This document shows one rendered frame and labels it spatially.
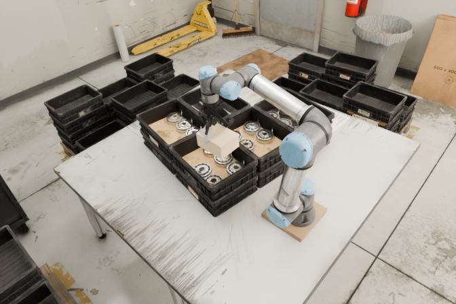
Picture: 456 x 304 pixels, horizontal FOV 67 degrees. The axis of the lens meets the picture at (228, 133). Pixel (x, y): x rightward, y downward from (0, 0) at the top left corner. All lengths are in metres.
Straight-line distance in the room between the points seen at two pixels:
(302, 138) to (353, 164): 0.96
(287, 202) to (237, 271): 0.39
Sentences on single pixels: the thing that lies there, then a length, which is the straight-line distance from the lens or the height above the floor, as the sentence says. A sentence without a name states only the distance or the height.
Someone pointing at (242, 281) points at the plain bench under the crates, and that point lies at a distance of 1.62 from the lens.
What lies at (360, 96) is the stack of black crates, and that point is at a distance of 3.16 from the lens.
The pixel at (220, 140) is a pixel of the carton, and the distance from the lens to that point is 1.58.
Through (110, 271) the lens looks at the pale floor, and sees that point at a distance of 2.63.
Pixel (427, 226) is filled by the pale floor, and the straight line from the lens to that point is 2.92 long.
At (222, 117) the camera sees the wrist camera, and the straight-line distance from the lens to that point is 1.51.
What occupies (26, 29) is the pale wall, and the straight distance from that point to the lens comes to 4.66.
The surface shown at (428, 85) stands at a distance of 4.26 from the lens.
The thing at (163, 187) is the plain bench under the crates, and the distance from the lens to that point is 2.01.
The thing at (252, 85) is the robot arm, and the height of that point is 1.39.
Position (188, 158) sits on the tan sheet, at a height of 0.83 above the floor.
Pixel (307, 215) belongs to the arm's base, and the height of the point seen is 0.79.
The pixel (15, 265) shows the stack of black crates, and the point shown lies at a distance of 2.28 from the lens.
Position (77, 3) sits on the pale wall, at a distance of 4.85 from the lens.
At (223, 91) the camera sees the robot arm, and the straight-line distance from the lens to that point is 1.38.
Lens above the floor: 2.12
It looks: 38 degrees down
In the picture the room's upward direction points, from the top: 4 degrees counter-clockwise
